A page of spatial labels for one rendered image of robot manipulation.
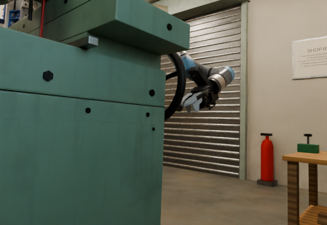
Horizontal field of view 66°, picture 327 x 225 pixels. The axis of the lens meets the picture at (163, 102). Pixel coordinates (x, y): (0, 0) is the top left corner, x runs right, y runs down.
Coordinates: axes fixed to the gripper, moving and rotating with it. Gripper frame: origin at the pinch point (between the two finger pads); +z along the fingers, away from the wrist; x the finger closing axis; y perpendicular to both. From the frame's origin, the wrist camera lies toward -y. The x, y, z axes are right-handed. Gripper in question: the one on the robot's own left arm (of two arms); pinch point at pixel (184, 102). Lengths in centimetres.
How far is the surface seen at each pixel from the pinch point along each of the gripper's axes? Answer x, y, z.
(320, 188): 5, 188, -186
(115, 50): -10.3, -25.1, 29.2
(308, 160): -22, 56, -51
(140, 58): -10.3, -21.4, 23.0
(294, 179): -15, 66, -48
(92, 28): -12.0, -30.4, 34.1
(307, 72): 15, 76, -248
